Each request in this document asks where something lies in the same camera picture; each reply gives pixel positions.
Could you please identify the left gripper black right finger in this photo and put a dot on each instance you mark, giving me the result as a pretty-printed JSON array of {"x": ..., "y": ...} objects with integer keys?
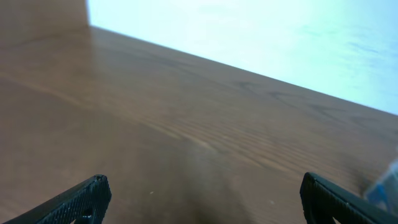
[{"x": 324, "y": 202}]

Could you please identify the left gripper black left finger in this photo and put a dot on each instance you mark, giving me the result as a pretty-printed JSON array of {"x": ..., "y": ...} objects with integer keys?
[{"x": 86, "y": 203}]

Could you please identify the clear plastic container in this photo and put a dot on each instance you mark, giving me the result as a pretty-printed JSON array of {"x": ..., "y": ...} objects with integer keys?
[{"x": 383, "y": 193}]

